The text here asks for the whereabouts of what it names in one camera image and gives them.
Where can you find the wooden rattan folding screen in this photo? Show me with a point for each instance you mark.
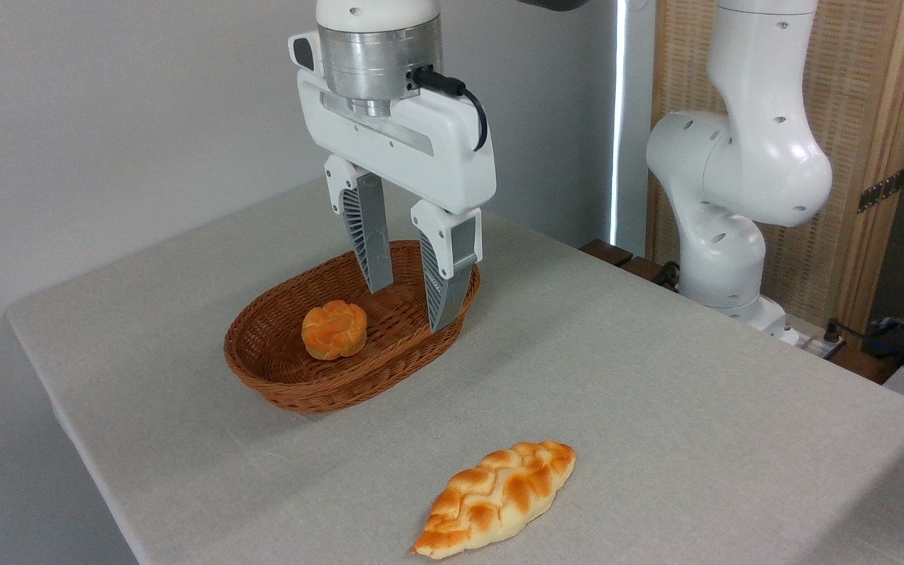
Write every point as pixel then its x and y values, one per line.
pixel 860 78

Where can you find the long braided bread loaf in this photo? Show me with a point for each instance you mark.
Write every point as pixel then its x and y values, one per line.
pixel 499 498

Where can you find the grey tablecloth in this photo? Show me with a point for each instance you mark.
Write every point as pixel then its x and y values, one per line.
pixel 656 431

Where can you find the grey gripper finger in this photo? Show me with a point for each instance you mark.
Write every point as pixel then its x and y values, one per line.
pixel 369 235
pixel 446 259

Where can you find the dark wooden block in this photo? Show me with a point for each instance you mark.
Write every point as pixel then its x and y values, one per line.
pixel 642 269
pixel 606 252

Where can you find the round orange bread roll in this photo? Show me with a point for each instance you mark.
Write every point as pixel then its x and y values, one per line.
pixel 334 329

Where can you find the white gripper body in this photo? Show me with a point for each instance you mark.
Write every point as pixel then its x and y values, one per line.
pixel 436 157

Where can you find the brown wicker oval basket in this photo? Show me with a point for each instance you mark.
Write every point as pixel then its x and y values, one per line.
pixel 279 377

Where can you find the metal screen hinge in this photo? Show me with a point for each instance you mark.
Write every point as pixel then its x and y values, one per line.
pixel 882 191

